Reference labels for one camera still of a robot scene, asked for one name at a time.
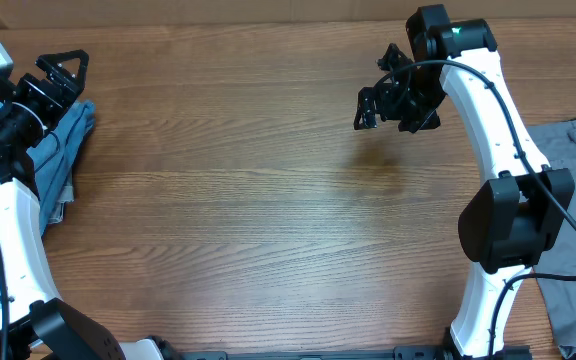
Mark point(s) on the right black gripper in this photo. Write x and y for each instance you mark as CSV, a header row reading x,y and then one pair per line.
x,y
385,100

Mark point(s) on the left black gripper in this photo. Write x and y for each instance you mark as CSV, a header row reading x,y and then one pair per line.
x,y
32,87

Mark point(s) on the blue denim jeans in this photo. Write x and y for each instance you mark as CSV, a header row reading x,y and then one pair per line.
x,y
56,154

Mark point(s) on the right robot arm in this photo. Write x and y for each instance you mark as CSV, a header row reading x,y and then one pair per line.
x,y
518,211

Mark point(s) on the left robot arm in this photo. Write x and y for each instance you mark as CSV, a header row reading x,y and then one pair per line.
x,y
31,309

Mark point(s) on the folded light blue jeans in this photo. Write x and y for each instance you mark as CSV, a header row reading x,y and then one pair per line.
x,y
66,196

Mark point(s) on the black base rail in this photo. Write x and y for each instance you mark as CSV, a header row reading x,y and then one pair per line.
x,y
308,355

